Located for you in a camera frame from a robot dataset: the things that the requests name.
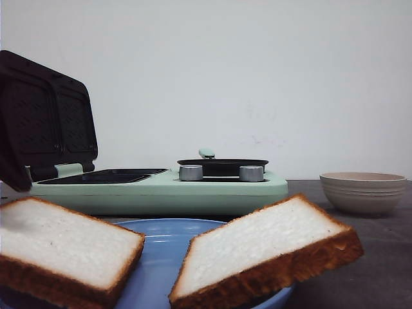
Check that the mint green breakfast maker base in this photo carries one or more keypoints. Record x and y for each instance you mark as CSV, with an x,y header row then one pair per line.
x,y
159,192

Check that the right silver control knob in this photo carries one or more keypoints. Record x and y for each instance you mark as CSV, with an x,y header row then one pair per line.
x,y
251,173

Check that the black frying pan green handle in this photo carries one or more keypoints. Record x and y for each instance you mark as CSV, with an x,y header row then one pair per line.
x,y
213,166

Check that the beige ribbed bowl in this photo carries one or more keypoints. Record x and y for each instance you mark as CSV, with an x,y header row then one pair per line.
x,y
363,193

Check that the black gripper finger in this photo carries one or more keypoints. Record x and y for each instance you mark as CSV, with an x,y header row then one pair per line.
x,y
13,170

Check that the mint green sandwich maker lid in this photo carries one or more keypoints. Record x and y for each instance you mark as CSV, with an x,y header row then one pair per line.
x,y
46,118

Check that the left silver control knob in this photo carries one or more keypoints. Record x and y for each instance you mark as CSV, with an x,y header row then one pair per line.
x,y
190,173

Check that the silver control knob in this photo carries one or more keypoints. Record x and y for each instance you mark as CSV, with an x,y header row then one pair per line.
x,y
190,173
251,173

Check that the white bread slice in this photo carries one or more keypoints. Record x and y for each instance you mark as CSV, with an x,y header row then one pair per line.
x,y
65,257
262,252

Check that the blue plate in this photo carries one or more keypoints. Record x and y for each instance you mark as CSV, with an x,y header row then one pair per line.
x,y
166,242

